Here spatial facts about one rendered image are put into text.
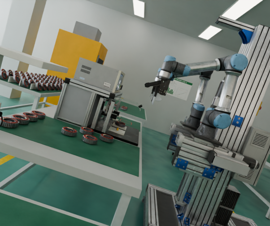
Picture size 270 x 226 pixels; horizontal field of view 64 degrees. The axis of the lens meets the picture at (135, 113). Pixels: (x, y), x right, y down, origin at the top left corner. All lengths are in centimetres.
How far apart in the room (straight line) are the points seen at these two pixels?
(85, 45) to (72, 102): 394
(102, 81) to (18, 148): 101
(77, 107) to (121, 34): 584
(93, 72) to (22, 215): 144
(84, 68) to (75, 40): 386
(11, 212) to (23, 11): 535
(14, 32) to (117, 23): 324
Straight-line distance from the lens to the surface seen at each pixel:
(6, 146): 130
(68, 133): 161
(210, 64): 176
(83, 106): 191
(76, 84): 190
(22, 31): 582
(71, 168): 119
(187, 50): 761
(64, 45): 593
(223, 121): 166
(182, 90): 749
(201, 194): 215
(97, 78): 200
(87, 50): 575
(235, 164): 178
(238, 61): 167
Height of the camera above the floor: 124
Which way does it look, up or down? 7 degrees down
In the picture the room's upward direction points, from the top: 19 degrees clockwise
